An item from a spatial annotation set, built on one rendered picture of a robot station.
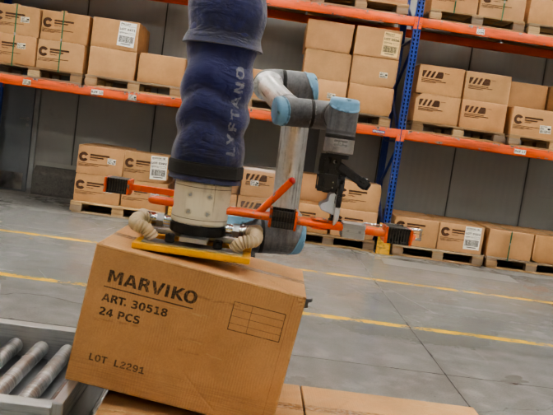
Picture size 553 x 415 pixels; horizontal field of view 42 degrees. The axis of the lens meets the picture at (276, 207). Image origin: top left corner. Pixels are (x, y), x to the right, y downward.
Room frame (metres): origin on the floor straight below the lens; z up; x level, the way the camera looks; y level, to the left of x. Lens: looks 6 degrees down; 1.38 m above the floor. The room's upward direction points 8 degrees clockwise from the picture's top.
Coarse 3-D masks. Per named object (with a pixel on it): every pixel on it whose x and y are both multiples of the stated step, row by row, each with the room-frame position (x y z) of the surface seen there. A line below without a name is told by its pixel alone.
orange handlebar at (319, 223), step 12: (156, 192) 2.41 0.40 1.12; (168, 192) 2.41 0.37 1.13; (168, 204) 2.13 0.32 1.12; (240, 216) 2.14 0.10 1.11; (252, 216) 2.14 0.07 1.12; (264, 216) 2.14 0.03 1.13; (312, 228) 2.15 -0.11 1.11; (324, 228) 2.15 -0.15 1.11; (336, 228) 2.15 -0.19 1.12; (372, 228) 2.16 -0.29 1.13
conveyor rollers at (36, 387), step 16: (0, 352) 2.27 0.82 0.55; (16, 352) 2.38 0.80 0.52; (32, 352) 2.31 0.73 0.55; (64, 352) 2.35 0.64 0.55; (0, 368) 2.22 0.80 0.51; (16, 368) 2.15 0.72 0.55; (48, 368) 2.19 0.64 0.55; (0, 384) 2.01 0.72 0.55; (16, 384) 2.11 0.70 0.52; (32, 384) 2.05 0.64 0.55; (48, 384) 2.12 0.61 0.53; (64, 384) 2.08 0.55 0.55
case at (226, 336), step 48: (96, 288) 1.96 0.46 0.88; (144, 288) 1.97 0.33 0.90; (192, 288) 1.97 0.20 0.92; (240, 288) 1.97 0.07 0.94; (288, 288) 2.02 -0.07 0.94; (96, 336) 1.96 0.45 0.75; (144, 336) 1.96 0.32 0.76; (192, 336) 1.97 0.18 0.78; (240, 336) 1.97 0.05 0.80; (288, 336) 1.97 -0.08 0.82; (96, 384) 1.96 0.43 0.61; (144, 384) 1.96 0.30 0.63; (192, 384) 1.97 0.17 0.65; (240, 384) 1.97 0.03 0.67
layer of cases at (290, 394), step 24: (288, 384) 2.37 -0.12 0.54; (120, 408) 1.97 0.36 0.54; (144, 408) 2.00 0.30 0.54; (168, 408) 2.02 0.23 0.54; (288, 408) 2.15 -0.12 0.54; (312, 408) 2.17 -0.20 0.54; (336, 408) 2.20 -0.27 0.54; (360, 408) 2.23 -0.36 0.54; (384, 408) 2.26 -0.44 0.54; (408, 408) 2.29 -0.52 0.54; (432, 408) 2.32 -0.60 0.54; (456, 408) 2.35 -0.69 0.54
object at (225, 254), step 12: (144, 240) 2.03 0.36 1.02; (156, 240) 2.06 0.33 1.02; (168, 240) 2.06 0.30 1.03; (216, 240) 2.06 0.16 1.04; (168, 252) 2.02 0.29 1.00; (180, 252) 2.02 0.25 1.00; (192, 252) 2.02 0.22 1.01; (204, 252) 2.02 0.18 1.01; (216, 252) 2.04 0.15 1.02; (228, 252) 2.04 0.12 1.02; (240, 252) 2.07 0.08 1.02
